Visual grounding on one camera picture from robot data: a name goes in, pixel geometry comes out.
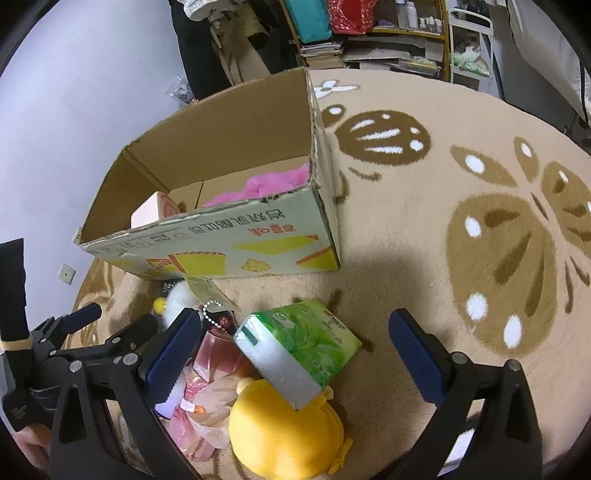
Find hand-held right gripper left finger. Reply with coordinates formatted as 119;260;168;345
48;308;202;480

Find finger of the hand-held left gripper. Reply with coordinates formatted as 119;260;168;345
30;304;102;344
48;315;160;365

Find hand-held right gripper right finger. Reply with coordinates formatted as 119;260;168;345
388;308;543;480

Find white plush toy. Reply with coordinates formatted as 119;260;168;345
152;279;204;324

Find pink packaged doll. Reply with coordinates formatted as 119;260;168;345
168;330;254;462

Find green tissue pack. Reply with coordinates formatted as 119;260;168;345
233;299;363;411

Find yellow plush toy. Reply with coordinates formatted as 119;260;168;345
228;376;354;478

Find printed cardboard box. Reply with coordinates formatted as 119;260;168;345
71;66;342;282

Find person's left hand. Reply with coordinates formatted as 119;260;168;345
11;422;51;480

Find paper hang tag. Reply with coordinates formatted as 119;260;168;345
182;274;241;310

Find peach pink plush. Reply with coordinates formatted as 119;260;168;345
130;191;183;229

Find beige butterfly printed blanket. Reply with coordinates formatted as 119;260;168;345
69;67;591;480

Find bright pink plush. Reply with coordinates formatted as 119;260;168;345
201;161;311;208

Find clear plastic bag of toys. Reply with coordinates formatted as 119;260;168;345
164;76;195;104

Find black hanging coat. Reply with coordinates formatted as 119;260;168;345
168;0;236;100

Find khaki pants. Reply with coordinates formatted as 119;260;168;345
212;18;296;86

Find pile of papers and magazines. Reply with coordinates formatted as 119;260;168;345
344;34;444;77

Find wooden shelf unit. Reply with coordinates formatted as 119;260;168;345
279;0;451;84

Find white trolley cart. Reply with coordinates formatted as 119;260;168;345
448;7;506;97

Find stack of books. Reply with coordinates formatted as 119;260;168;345
295;39;347;70

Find row of small bottles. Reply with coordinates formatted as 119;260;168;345
394;0;446;33

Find red patterned bag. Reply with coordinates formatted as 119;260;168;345
327;0;377;35

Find teal bag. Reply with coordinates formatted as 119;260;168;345
283;0;333;42

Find silver ball chain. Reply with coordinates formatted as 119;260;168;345
198;300;232;330

